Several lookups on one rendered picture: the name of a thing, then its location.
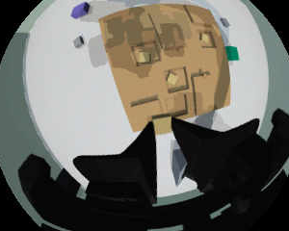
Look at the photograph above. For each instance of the green block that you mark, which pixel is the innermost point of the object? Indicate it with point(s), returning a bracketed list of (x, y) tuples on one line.
[(232, 53)]

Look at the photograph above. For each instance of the tan puzzle board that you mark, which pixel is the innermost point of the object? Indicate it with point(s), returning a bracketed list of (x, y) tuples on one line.
[(170, 32)]

